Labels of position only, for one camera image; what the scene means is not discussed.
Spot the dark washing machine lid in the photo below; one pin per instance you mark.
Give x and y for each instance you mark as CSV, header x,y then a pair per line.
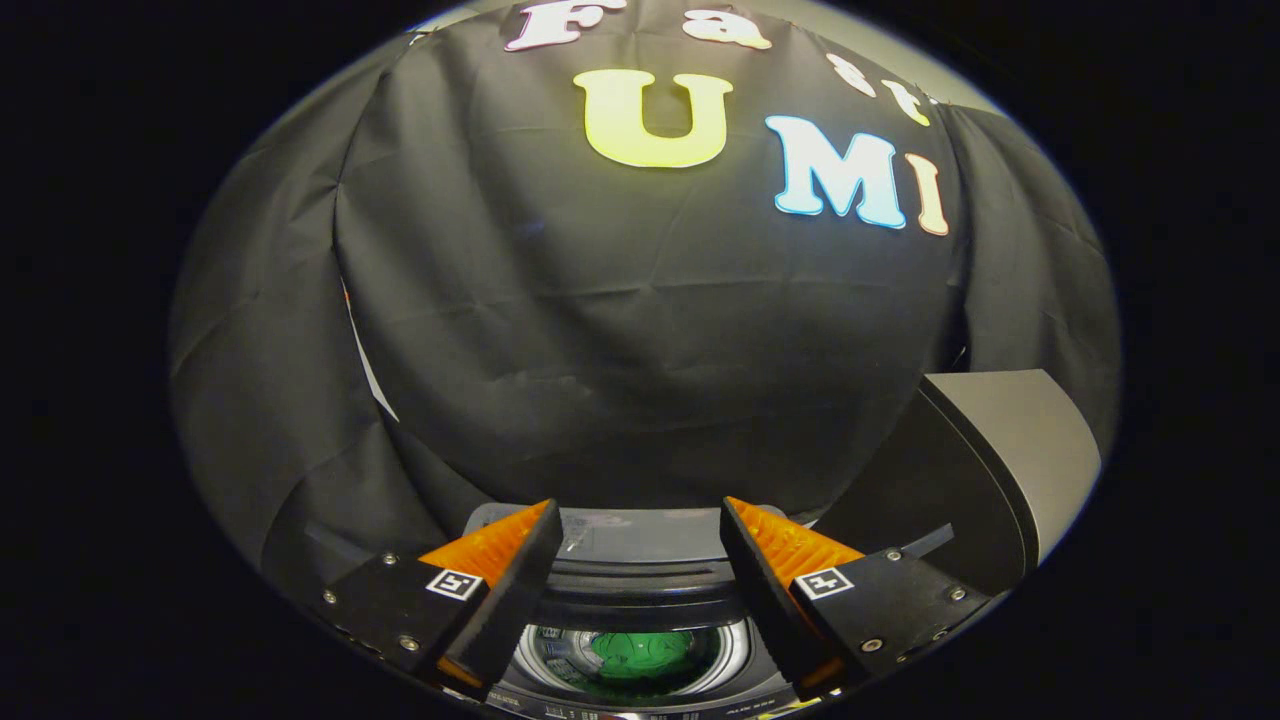
x,y
640,600

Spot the grey washing machine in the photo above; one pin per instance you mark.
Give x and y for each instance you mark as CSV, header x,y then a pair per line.
x,y
640,530

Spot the grey cabinet with dark top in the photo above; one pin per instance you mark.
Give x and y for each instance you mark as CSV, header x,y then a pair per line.
x,y
1040,450

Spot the black backdrop cloth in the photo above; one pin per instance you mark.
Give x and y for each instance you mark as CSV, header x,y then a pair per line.
x,y
650,330

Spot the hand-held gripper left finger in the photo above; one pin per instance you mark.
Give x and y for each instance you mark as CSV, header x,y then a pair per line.
x,y
515,590

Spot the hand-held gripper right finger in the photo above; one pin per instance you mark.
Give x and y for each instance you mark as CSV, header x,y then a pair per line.
x,y
768,590

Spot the green polo shirt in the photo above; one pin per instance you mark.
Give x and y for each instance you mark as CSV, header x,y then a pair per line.
x,y
640,648

